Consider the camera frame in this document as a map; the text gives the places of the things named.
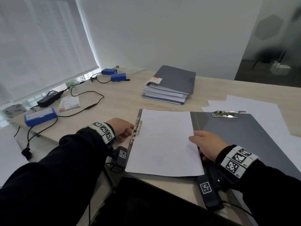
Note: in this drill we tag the white card with red print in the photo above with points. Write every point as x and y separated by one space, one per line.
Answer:
69 104

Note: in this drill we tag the person's right forearm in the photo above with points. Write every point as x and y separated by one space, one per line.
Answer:
270 197

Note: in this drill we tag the person's left forearm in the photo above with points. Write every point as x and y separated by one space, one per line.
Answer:
47 181

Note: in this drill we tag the white box behind glass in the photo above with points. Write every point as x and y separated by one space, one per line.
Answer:
281 68

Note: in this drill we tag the person's left hand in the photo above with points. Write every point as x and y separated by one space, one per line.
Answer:
120 128

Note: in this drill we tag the gray hexagon sticker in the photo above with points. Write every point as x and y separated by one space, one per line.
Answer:
269 27

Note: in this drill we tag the white roller blind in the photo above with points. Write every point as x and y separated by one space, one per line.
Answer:
42 44

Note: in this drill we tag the dark chair behind glass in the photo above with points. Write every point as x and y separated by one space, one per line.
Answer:
268 55

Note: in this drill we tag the frosted glass door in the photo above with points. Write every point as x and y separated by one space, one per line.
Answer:
277 44

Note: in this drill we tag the blue box with white label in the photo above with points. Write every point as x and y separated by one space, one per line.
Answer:
41 117

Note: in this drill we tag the black power adapter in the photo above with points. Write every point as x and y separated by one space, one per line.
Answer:
49 98

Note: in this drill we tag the blue folder with dark logo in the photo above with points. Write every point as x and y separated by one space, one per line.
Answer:
164 102

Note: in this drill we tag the blue battery pack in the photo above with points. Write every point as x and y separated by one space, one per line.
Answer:
118 77
109 71

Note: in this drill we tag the silver round tin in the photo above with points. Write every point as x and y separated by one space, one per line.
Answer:
14 111

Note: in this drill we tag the pile of white paper sheets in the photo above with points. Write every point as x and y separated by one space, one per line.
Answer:
254 108

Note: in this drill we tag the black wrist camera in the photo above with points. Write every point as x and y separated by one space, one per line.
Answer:
120 157
208 190

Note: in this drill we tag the person's right hand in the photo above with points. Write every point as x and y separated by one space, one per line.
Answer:
209 144

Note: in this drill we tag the white wristband with black markers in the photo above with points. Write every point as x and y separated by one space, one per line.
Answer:
237 162
103 132

